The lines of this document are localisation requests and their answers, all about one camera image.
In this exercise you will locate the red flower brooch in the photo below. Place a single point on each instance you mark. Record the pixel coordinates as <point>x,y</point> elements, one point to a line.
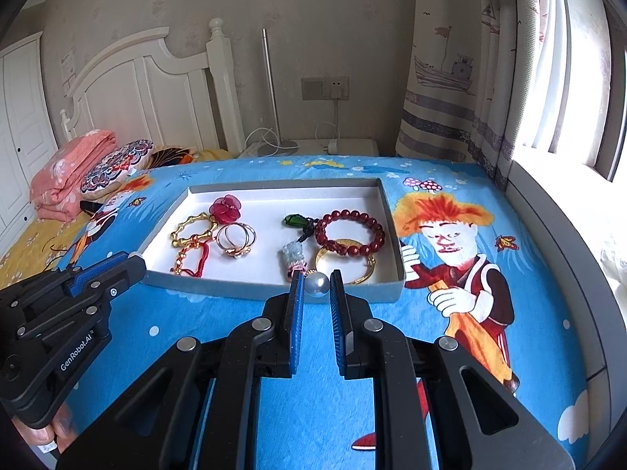
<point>226,209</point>

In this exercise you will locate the white pleated curtain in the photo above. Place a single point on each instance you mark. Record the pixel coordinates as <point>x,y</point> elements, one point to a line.
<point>573,58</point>

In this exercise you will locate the folded pink blanket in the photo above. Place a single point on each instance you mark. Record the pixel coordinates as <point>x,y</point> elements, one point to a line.
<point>68,171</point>

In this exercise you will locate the grey jewelry box tray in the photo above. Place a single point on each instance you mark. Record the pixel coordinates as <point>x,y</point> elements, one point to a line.
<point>220,286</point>

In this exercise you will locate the white pearl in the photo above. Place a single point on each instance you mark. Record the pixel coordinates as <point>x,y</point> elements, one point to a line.
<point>317,286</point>

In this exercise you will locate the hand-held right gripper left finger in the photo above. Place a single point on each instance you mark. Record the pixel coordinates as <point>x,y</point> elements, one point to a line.
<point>296,323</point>

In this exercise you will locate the silver lamp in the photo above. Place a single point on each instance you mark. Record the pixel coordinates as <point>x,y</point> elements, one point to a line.
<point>270,88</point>

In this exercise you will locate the blue cartoon printed blanket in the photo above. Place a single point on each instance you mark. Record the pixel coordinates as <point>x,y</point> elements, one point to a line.
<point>490,205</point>

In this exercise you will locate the printed boat curtain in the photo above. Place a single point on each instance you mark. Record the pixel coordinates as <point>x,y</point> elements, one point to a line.
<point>450,83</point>

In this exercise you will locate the white wooden headboard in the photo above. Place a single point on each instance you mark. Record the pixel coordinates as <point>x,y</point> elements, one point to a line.
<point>147,93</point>

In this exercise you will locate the patterned round cushion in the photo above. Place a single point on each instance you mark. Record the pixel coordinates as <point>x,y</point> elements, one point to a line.
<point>115,164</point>

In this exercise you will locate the wall socket panel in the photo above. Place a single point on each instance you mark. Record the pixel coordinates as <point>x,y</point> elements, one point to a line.
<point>316,88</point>

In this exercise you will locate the person's left hand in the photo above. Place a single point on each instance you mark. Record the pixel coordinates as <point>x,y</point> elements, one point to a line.
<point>56,433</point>

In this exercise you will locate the wide gold bangle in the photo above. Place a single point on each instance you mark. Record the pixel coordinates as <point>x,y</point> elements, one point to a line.
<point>367,274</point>

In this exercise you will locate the pale jade pendant with tassel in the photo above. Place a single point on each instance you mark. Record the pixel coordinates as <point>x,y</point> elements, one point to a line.
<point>289,254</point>

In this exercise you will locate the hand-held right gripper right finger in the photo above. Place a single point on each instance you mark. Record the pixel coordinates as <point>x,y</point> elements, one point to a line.
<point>338,323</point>

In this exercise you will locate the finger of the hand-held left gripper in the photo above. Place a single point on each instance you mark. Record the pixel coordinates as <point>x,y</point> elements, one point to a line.
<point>98,274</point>
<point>132,271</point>

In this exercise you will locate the white wardrobe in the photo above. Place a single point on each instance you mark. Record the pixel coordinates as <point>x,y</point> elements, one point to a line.
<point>24,122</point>

